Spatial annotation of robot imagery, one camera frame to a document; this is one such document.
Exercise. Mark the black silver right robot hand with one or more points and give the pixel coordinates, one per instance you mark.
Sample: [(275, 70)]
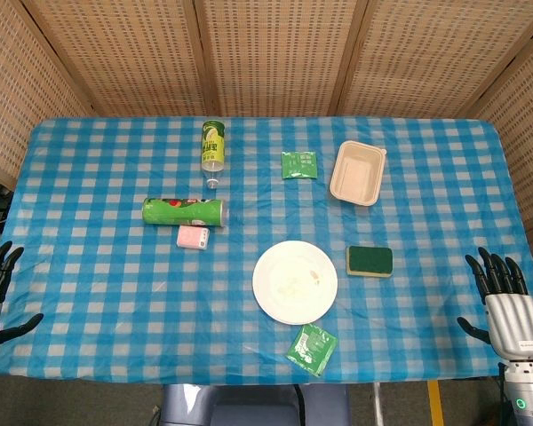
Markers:
[(513, 319)]

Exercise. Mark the green yellow sponge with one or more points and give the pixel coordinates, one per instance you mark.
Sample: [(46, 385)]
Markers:
[(368, 261)]

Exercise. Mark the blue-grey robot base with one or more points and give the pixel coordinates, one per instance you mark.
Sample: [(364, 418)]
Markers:
[(248, 408)]

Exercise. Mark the white round plate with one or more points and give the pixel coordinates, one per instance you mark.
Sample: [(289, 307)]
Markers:
[(293, 284)]

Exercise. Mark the blue white checkered tablecloth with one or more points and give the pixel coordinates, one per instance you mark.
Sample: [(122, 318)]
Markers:
[(115, 288)]

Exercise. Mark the white table leg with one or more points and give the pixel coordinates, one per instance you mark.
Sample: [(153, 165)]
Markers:
[(376, 404)]

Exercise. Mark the light green sachet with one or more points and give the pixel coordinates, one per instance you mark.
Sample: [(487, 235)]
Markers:
[(311, 350)]

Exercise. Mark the beige rectangular food container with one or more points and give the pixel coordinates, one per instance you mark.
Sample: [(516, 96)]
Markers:
[(357, 173)]

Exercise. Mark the green chips can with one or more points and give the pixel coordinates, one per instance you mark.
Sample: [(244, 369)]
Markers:
[(182, 213)]

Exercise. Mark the pink tissue pack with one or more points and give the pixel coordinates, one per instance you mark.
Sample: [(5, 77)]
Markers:
[(193, 237)]

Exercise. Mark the dark green sachet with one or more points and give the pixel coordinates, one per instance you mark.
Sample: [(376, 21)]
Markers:
[(298, 165)]

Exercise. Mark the clear bottle yellow-green label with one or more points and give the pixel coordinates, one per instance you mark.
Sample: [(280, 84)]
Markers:
[(213, 151)]

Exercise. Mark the woven wooden folding screen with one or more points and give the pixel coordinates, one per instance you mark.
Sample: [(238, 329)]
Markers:
[(271, 53)]

